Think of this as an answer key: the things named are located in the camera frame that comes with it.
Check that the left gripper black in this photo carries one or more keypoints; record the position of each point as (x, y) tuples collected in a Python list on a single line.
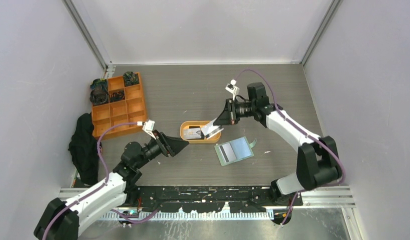
[(168, 145)]

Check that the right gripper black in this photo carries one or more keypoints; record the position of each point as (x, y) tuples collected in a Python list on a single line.
[(229, 116)]

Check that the white magnetic stripe card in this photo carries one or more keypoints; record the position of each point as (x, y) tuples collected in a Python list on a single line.
[(209, 130)]

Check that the orange oval tray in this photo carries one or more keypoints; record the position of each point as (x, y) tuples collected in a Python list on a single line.
[(186, 125)]

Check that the silver credit card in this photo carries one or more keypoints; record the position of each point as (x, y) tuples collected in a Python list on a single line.
[(227, 153)]

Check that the green card holder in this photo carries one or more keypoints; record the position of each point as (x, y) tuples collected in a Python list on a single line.
[(242, 149)]

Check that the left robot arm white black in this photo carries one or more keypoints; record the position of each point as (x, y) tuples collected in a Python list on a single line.
[(68, 219)]

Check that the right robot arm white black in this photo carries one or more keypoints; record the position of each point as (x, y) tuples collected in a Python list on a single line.
[(317, 164)]

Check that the orange compartment organizer box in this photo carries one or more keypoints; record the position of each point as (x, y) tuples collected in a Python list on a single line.
[(130, 110)]

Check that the dark item middle compartment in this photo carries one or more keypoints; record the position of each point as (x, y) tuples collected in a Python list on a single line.
[(117, 96)]

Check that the dark rolled item top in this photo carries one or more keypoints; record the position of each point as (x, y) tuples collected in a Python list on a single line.
[(130, 78)]

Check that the dark rolled item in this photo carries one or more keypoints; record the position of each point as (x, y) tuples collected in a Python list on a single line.
[(99, 97), (130, 78), (99, 83)]

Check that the dark rolled item left lower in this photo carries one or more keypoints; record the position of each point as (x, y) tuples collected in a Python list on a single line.
[(99, 97)]

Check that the black cloth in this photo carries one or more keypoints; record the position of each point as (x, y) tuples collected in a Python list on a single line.
[(83, 150)]

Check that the dark rolled item left upper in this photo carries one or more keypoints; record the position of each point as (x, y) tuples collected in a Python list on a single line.
[(99, 83)]

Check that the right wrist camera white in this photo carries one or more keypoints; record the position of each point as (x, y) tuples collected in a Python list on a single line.
[(232, 88)]

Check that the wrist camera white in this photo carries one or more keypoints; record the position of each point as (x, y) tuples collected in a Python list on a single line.
[(147, 127), (232, 88)]

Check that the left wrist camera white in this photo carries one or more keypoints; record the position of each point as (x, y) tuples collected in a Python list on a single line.
[(147, 127)]

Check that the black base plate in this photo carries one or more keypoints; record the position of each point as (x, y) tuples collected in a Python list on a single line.
[(207, 199)]

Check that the white slotted cable duct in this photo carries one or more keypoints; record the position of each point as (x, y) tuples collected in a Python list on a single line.
[(225, 214)]

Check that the aluminium frame rail right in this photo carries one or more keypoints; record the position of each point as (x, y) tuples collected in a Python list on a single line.
[(328, 16)]

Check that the aluminium frame rail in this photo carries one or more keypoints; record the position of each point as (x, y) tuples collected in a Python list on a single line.
[(78, 12), (328, 16)]

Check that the aluminium frame rail left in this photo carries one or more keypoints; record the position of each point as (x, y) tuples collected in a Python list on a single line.
[(78, 12)]

